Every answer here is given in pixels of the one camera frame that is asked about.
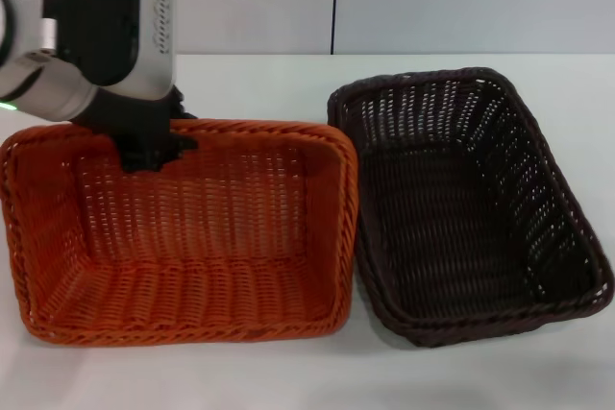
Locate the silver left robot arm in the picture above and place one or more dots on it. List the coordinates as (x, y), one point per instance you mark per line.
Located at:
(33, 79)

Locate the dark brown wicker basket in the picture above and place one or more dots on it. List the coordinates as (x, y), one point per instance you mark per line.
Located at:
(447, 218)

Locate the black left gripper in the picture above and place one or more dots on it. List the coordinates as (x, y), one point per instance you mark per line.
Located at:
(127, 114)

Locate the orange wicker basket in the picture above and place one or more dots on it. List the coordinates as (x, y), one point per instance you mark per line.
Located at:
(202, 247)

